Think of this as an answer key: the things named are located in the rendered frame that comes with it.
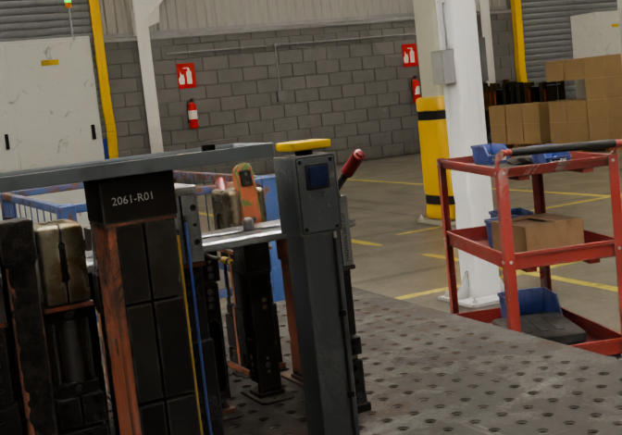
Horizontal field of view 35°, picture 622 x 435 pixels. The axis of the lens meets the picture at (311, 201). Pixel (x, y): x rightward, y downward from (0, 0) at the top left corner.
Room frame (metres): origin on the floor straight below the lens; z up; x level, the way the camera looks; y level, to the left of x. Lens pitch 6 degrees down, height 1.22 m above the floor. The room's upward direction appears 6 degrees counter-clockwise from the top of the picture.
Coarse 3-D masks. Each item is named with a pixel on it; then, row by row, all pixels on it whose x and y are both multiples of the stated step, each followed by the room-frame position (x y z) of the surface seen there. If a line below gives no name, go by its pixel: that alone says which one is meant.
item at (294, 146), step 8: (280, 144) 1.43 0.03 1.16; (288, 144) 1.40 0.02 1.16; (296, 144) 1.39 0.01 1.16; (304, 144) 1.40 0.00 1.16; (312, 144) 1.40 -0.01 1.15; (320, 144) 1.41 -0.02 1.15; (328, 144) 1.41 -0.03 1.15; (296, 152) 1.42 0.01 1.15; (304, 152) 1.42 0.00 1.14; (312, 152) 1.42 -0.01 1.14
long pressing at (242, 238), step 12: (228, 228) 1.81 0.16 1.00; (240, 228) 1.79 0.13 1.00; (264, 228) 1.78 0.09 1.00; (276, 228) 1.74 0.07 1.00; (204, 240) 1.68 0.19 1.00; (216, 240) 1.66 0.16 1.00; (228, 240) 1.63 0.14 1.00; (240, 240) 1.64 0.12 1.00; (252, 240) 1.65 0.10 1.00; (264, 240) 1.66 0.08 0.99; (276, 240) 1.67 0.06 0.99; (204, 252) 1.61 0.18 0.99; (0, 276) 1.51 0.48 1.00
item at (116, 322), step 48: (96, 192) 1.27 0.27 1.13; (144, 192) 1.28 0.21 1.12; (96, 240) 1.32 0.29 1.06; (144, 240) 1.29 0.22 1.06; (144, 288) 1.28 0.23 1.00; (144, 336) 1.28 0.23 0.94; (144, 384) 1.27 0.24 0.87; (192, 384) 1.30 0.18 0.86; (144, 432) 1.27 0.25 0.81; (192, 432) 1.30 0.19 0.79
